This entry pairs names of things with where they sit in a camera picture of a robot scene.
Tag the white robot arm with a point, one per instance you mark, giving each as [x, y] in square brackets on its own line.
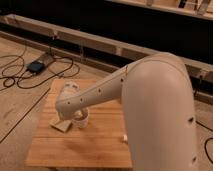
[158, 106]

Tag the small white figurine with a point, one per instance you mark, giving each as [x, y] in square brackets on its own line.
[125, 138]

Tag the wooden table board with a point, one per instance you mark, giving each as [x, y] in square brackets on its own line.
[99, 145]

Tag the white square block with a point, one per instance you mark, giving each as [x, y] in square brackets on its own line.
[62, 126]

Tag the blue power adapter box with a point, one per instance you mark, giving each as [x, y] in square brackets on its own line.
[35, 67]

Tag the long wooden beam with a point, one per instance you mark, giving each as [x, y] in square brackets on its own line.
[131, 51]

